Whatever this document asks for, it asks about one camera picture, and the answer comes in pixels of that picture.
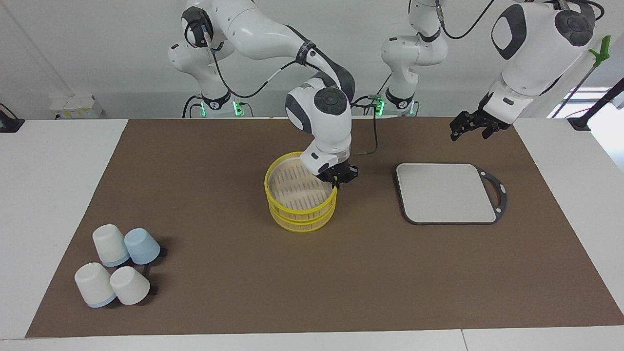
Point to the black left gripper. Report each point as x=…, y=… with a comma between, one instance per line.
x=480, y=121

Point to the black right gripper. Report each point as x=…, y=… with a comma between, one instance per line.
x=341, y=173

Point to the yellow steamer tier with liner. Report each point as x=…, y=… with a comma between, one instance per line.
x=298, y=215

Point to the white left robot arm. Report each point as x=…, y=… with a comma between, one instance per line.
x=531, y=63

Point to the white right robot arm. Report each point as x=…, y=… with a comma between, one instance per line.
x=331, y=131

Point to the white steamer liner paper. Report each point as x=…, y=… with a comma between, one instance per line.
x=292, y=192

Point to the yellow slatted steamer tier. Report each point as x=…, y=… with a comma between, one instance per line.
x=301, y=229

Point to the brown table mat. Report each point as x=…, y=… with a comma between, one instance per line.
x=341, y=282

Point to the black stand pole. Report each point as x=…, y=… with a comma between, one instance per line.
x=597, y=105

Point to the green clamp on rod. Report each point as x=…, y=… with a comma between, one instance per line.
x=602, y=51

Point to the light blue plastic cup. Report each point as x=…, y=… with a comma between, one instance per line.
x=142, y=246

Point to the white plastic cup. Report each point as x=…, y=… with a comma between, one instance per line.
x=93, y=285
x=109, y=243
x=129, y=287

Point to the black table clamp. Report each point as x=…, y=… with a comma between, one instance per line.
x=9, y=124

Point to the white wall socket boxes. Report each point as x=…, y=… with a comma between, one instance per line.
x=75, y=107

